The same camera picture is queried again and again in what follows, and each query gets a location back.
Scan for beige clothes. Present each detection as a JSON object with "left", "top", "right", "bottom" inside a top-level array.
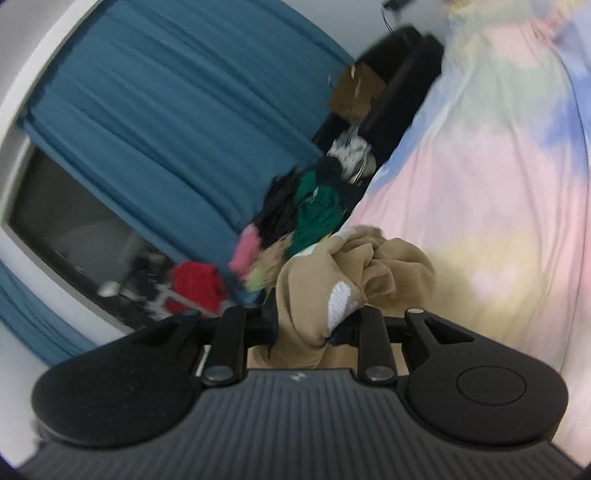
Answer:
[{"left": 242, "top": 240, "right": 296, "bottom": 291}]

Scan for narrow blue curtain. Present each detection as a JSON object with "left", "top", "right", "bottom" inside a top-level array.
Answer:
[{"left": 0, "top": 263, "right": 93, "bottom": 367}]

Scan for wide blue curtain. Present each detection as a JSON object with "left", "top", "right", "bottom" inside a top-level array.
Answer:
[{"left": 16, "top": 0, "right": 356, "bottom": 259}]

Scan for black armchair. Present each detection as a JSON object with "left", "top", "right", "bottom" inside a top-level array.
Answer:
[{"left": 311, "top": 25, "right": 446, "bottom": 185}]

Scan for brown paper bag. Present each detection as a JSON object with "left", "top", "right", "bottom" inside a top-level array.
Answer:
[{"left": 327, "top": 63, "right": 387, "bottom": 121}]

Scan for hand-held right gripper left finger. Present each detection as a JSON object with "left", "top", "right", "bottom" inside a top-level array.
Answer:
[{"left": 117, "top": 305, "right": 278, "bottom": 386}]

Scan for dark window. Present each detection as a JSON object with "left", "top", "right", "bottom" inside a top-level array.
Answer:
[{"left": 7, "top": 148, "right": 185, "bottom": 324}]

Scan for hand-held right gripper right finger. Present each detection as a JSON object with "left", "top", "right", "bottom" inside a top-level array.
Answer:
[{"left": 330, "top": 307, "right": 476, "bottom": 384}]

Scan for tan garment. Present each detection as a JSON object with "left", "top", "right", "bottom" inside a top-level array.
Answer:
[{"left": 247, "top": 224, "right": 437, "bottom": 370}]

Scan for pink garment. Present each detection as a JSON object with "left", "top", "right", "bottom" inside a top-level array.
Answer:
[{"left": 229, "top": 226, "right": 262, "bottom": 280}]

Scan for pastel bed sheet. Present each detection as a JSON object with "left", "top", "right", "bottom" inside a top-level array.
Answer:
[{"left": 346, "top": 0, "right": 591, "bottom": 374}]

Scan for red garment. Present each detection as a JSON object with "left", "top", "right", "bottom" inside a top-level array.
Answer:
[{"left": 168, "top": 261, "right": 227, "bottom": 315}]

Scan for garment steamer stand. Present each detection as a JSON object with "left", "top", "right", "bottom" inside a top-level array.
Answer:
[{"left": 99, "top": 263, "right": 218, "bottom": 321}]

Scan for white patterned cloth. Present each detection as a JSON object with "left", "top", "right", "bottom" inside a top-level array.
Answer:
[{"left": 327, "top": 134, "right": 375, "bottom": 178}]

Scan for black clothes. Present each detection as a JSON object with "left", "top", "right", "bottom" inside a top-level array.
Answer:
[{"left": 259, "top": 157, "right": 365, "bottom": 250}]

